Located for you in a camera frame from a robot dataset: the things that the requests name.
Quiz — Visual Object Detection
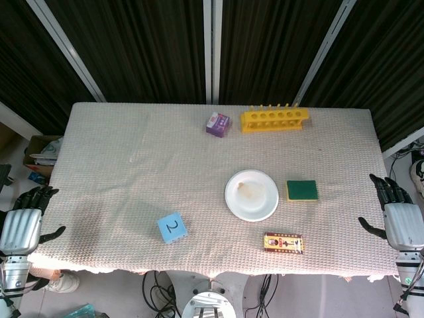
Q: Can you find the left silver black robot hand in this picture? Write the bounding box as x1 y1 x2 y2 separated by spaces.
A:
0 185 67 258

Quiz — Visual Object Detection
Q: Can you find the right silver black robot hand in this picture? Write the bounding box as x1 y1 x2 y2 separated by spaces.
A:
358 174 424 252

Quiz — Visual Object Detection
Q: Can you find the green yellow sponge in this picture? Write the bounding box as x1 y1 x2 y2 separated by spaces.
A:
286 180 319 202

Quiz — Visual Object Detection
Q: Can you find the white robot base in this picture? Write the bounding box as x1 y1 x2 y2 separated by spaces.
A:
165 270 248 318

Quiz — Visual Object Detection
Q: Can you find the white round plate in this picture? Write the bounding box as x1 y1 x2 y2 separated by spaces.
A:
225 169 280 223

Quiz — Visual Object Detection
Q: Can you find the white sneaker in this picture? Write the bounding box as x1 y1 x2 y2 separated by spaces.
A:
409 159 424 199
44 270 81 293

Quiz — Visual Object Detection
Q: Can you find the brown cardboard box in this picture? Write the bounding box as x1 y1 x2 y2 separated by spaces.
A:
22 134 64 176

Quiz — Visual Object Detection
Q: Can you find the teal plastic bag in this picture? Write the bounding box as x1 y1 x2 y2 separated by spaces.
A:
62 303 97 318

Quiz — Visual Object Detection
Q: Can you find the beige waffle tablecloth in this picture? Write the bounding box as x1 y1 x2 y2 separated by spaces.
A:
26 101 407 282

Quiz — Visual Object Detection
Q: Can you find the red gold printed box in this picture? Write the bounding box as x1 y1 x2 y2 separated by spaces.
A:
263 232 305 255

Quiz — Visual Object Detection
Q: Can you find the blue numbered foam cube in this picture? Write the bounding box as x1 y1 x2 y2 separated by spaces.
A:
156 211 189 246

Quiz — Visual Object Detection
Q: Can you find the black curtain panel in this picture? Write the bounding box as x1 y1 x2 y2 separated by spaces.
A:
300 0 424 150
219 0 347 106
44 0 207 104
0 0 97 133

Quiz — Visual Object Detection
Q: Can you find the yellow test tube rack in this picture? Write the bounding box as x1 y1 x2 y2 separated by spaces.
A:
240 104 311 134

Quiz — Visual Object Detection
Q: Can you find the small purple box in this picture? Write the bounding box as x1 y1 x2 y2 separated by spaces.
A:
205 111 232 138

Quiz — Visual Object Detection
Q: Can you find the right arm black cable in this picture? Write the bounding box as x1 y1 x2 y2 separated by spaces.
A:
393 250 424 313

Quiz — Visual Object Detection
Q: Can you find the black floor cable bundle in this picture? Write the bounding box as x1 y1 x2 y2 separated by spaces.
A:
141 270 178 318
387 138 424 182
244 274 281 318

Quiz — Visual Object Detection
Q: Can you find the white metal frame beam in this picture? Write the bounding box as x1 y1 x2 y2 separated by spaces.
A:
0 100 34 140
380 130 424 159

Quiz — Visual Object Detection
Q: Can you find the white metal frame post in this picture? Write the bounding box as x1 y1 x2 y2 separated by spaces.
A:
203 0 223 104
26 0 107 102
293 0 358 104

